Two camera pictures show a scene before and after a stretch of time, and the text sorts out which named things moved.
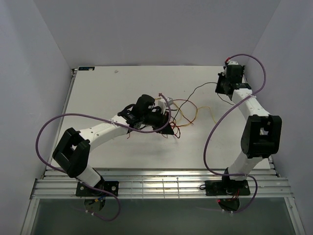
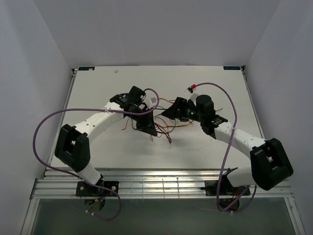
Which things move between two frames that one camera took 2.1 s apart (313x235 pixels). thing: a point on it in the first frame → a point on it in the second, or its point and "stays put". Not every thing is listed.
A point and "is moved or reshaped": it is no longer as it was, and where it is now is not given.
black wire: x=191 y=94 is moved or reshaped
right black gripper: x=217 y=89 → x=172 y=112
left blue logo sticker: x=86 y=68 stays put
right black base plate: x=227 y=187 stays put
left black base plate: x=111 y=187 stays put
